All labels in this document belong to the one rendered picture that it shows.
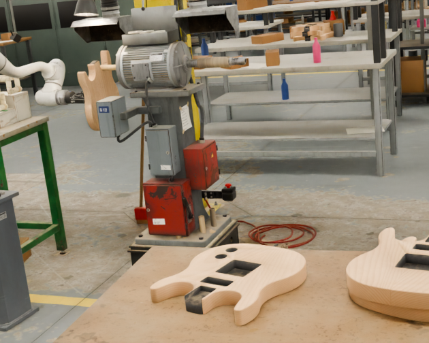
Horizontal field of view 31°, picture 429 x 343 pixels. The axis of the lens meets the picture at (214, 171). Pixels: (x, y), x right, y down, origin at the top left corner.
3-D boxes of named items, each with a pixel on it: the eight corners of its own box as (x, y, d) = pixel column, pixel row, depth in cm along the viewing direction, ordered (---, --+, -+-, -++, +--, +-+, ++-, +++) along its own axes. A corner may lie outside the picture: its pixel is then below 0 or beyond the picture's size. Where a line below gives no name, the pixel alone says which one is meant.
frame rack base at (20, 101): (32, 116, 506) (28, 90, 501) (18, 122, 493) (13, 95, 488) (-2, 117, 517) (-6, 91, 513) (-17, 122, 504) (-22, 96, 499)
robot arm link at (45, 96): (52, 101, 462) (57, 81, 466) (30, 102, 468) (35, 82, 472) (62, 109, 472) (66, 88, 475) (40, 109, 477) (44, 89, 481)
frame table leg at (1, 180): (25, 282, 482) (0, 140, 459) (20, 286, 478) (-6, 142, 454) (18, 282, 484) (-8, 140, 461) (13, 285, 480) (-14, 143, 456)
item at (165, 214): (196, 229, 451) (188, 168, 441) (187, 237, 440) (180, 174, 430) (156, 228, 460) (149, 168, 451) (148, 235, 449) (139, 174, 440)
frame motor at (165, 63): (198, 82, 449) (193, 37, 443) (179, 92, 425) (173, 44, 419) (135, 85, 465) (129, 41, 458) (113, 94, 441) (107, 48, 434)
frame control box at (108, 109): (157, 138, 439) (152, 92, 432) (140, 148, 420) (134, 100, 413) (119, 138, 448) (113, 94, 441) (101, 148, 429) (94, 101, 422)
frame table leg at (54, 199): (68, 252, 527) (47, 121, 503) (64, 254, 522) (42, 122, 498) (61, 251, 529) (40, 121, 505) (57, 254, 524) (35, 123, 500)
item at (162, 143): (181, 171, 444) (169, 75, 429) (173, 176, 434) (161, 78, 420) (157, 171, 449) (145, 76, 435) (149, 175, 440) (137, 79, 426)
